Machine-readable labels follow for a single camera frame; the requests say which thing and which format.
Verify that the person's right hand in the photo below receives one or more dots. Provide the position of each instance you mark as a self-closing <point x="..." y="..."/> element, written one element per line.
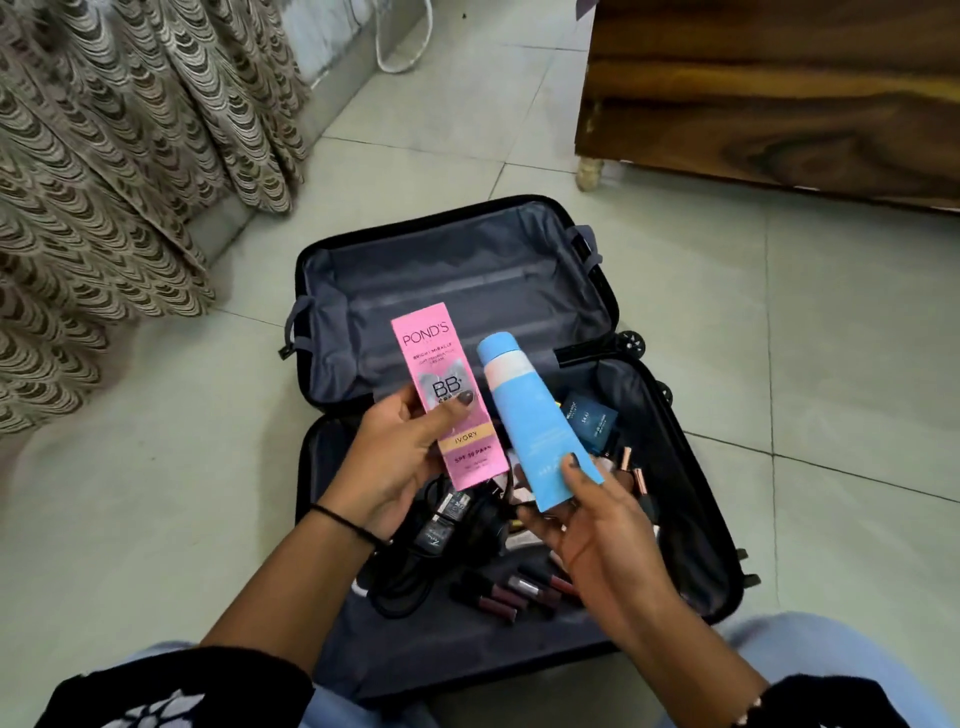
<point x="607" y="547"/>

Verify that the person's left hand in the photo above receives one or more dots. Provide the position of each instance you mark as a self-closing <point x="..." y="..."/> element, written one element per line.
<point x="382" y="472"/>

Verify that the person's right thumb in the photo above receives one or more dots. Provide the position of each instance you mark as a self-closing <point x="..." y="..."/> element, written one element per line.
<point x="583" y="480"/>

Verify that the person's left thumb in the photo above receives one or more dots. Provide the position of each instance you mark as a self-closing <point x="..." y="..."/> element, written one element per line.
<point x="446" y="416"/>

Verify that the pink cream box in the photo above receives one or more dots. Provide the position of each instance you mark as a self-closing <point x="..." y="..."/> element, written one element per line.
<point x="442" y="367"/>

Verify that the light blue cosmetic tube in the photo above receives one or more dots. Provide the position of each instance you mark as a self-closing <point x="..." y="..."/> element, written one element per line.
<point x="529" y="420"/>

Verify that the person's left forearm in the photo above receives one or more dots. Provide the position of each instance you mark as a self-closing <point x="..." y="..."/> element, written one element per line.
<point x="292" y="589"/>

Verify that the person's right forearm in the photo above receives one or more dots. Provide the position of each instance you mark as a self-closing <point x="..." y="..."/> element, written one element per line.
<point x="682" y="660"/>

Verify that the rose gold lipstick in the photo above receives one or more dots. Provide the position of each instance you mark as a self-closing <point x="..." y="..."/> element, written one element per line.
<point x="642" y="484"/>
<point x="625" y="458"/>

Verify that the dark blue small box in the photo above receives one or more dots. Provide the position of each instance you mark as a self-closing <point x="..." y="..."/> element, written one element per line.
<point x="591" y="421"/>

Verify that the dark red liquid lipstick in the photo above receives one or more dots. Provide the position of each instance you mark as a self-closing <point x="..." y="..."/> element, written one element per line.
<point x="559" y="582"/>
<point x="534" y="590"/>
<point x="484" y="601"/>
<point x="499" y="589"/>

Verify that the black open suitcase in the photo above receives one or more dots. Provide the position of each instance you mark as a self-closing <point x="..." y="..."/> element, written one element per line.
<point x="465" y="300"/>

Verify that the black wrist thread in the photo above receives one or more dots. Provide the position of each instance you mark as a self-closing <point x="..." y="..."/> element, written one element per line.
<point x="352" y="526"/>

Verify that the light blue jeans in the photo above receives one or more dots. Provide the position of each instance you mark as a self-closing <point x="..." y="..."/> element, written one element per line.
<point x="825" y="645"/>

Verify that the black patterned top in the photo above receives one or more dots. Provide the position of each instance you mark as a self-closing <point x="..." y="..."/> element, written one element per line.
<point x="187" y="686"/>

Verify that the beige patterned curtain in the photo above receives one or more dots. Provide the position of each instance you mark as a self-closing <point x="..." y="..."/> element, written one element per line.
<point x="105" y="172"/>

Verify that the brown wooden furniture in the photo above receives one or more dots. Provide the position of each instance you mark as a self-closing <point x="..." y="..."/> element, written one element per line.
<point x="780" y="97"/>

